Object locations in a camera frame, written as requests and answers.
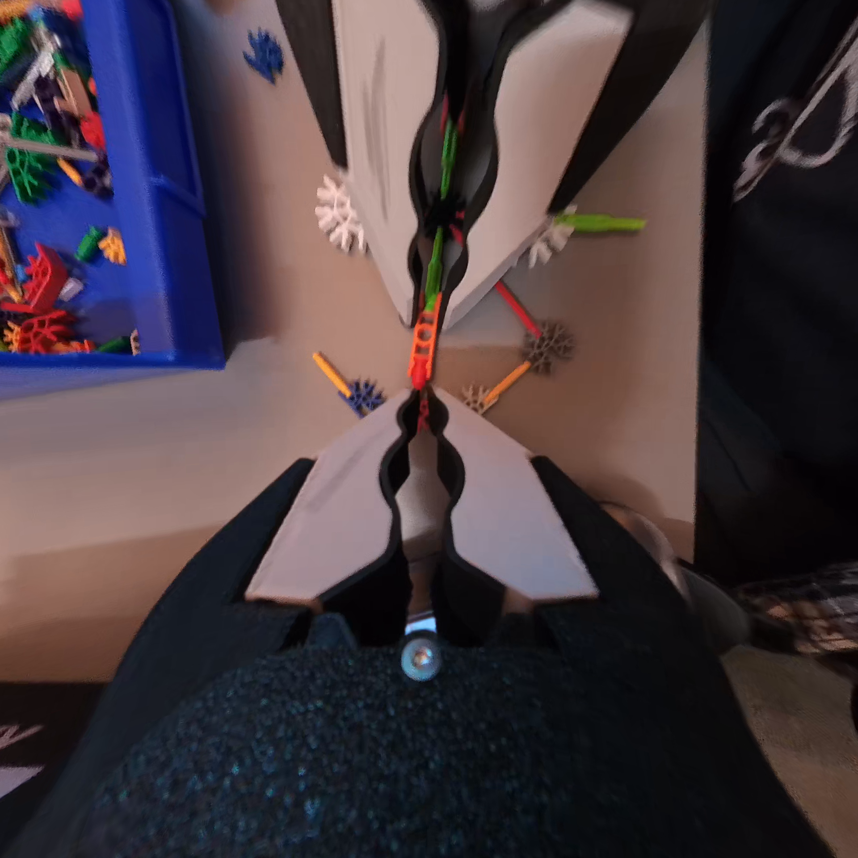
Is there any blue toy connector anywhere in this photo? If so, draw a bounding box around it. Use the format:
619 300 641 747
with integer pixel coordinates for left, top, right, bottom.
338 379 386 418
243 28 286 84

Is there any pile of colourful toy pieces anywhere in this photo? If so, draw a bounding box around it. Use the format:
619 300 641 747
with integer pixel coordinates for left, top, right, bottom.
0 0 142 356

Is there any toy rod and connector assembly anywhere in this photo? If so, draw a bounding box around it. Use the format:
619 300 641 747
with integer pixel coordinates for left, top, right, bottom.
314 101 648 393

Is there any blue plastic bin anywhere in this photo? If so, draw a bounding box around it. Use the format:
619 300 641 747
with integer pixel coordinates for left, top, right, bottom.
0 0 227 403

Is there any yellow toy rod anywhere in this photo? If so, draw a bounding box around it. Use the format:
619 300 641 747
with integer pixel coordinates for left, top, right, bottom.
311 352 353 396
484 361 534 406

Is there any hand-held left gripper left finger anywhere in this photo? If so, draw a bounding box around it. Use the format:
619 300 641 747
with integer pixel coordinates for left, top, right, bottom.
244 387 425 646

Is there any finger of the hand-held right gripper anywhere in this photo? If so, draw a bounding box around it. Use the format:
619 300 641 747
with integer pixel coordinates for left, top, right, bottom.
437 10 635 331
330 0 449 328

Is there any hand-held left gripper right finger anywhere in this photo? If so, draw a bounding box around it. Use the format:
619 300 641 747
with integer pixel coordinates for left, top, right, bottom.
429 387 599 646

